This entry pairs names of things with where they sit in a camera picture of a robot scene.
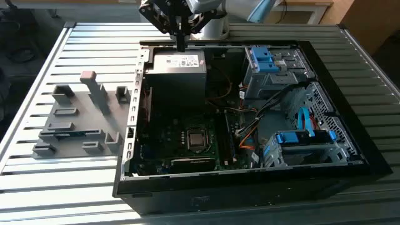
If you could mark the tall metal drive cage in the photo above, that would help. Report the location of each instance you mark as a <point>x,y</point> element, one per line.
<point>268,84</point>

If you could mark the black wheeled stand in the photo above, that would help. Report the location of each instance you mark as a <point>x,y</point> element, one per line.
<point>23,55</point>

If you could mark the white framed desk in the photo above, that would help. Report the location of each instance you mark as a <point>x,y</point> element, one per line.
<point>319,12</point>

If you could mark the black RAM slot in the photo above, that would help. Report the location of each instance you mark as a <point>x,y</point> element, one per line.
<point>222,140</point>

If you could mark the grey power supply unit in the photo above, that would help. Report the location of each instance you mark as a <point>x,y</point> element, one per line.
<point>178,61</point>

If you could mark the grey parts rack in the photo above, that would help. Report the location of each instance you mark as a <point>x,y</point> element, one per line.
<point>82,117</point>

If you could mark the CPU socket metal frame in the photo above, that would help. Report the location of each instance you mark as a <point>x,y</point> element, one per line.
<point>198,149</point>

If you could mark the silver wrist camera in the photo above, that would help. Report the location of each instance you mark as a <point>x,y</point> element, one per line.
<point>203,5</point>

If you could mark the brown wooden cabinet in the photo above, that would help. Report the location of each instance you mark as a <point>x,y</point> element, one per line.
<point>368,23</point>

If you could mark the black graphics card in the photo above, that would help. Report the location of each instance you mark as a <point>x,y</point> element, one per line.
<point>192,164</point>

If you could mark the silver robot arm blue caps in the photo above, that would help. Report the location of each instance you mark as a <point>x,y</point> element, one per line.
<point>214,28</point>

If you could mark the silver CPU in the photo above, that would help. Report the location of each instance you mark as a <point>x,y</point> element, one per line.
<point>196,139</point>

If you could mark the green motherboard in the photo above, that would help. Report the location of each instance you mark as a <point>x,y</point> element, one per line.
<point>163,140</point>

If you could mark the hard disk in blue carrier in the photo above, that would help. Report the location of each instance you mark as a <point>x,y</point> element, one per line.
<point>288,137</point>

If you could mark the low metal disk bay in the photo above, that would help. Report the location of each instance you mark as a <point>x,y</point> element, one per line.
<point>312,148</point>

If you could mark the empty blue disk carrier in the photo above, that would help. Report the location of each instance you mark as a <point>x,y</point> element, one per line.
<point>260,56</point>

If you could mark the black open PC case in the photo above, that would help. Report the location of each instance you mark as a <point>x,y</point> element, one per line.
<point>219,187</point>

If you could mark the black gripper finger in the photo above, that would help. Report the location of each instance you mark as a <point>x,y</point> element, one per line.
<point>203,23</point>
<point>155,18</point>

